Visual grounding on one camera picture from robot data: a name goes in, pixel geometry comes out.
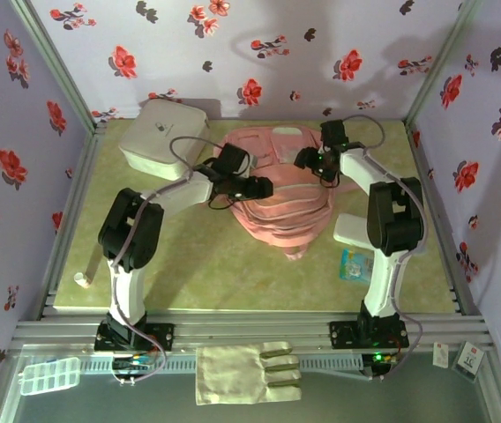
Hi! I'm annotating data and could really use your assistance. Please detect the pink school backpack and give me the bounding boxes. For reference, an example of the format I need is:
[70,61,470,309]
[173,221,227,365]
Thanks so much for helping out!
[219,124,360,262]

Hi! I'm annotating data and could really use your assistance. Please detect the white pencil case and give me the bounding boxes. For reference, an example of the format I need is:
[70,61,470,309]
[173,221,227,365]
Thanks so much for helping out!
[332,212,375,248]

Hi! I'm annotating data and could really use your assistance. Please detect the light blue tissue pack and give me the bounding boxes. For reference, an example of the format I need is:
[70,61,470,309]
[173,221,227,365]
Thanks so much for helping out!
[337,247,375,283]

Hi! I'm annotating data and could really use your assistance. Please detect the white square box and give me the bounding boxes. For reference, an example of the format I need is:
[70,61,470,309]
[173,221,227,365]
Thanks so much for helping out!
[118,98,212,182]

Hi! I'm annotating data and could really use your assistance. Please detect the small white tube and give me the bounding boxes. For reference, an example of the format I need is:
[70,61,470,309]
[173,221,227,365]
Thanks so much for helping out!
[72,271,95,290]

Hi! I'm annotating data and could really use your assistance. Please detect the white work glove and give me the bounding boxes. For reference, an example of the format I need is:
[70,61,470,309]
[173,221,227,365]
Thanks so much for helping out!
[195,341,303,406]

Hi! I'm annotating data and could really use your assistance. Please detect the small white tag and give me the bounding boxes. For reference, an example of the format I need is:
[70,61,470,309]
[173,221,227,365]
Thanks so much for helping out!
[431,342,450,367]

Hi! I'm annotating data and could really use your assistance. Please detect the white tags with label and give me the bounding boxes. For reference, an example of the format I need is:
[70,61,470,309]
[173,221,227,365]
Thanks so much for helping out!
[451,341,485,383]

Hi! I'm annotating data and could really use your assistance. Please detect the clear plastic compartment box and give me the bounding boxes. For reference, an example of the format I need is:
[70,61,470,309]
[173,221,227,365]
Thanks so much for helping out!
[19,356,83,397]

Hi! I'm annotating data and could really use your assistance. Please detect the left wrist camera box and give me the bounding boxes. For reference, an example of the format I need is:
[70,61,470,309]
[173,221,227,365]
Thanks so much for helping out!
[218,144,256,180]

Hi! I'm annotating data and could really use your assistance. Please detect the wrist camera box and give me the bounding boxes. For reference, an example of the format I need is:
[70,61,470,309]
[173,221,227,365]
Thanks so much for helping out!
[319,119,349,149]
[218,144,256,180]

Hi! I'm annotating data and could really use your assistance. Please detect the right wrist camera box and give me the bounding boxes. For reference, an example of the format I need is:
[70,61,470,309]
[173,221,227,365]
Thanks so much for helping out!
[319,119,349,149]

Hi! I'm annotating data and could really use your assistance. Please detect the grey right arm cable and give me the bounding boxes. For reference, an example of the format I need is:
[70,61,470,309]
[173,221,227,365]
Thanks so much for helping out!
[340,114,428,382]

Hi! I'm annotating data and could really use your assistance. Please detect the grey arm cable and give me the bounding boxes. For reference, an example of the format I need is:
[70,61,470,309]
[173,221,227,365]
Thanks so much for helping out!
[108,135,228,384]
[340,114,428,382]

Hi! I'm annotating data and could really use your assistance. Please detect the grey left arm cable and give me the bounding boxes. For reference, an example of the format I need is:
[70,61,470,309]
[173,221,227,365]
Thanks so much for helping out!
[108,135,228,384]

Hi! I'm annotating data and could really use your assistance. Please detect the aluminium side rail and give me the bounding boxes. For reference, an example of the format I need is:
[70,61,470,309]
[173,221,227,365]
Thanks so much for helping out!
[34,122,106,321]
[404,122,483,316]

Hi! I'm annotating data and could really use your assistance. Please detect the aluminium table rail long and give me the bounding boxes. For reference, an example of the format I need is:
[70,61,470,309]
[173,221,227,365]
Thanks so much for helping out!
[10,310,494,353]

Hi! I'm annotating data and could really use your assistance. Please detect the aluminium frame post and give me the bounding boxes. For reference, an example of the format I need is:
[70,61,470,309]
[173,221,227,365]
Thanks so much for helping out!
[402,0,483,127]
[7,0,106,133]

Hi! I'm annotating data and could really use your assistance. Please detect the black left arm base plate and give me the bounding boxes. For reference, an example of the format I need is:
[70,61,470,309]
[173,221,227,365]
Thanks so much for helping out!
[93,320,176,353]

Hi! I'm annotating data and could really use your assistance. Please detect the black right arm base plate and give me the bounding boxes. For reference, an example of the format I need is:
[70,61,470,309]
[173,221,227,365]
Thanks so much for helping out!
[328,320,410,352]

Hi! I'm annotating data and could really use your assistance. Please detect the grey slotted cable duct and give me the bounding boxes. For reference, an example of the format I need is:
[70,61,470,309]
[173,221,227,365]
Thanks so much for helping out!
[78,352,364,375]

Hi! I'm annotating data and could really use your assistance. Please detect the right controller board with wires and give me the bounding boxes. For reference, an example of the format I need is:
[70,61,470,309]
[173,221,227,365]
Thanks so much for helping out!
[370,351,400,369]

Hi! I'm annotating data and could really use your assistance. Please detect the controller board with wires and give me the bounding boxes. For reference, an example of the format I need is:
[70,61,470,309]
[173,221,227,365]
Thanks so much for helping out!
[111,354,154,374]
[370,351,400,369]

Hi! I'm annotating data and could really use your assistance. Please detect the left controller board with wires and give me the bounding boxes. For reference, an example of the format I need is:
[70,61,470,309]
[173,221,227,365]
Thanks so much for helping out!
[111,354,154,374]

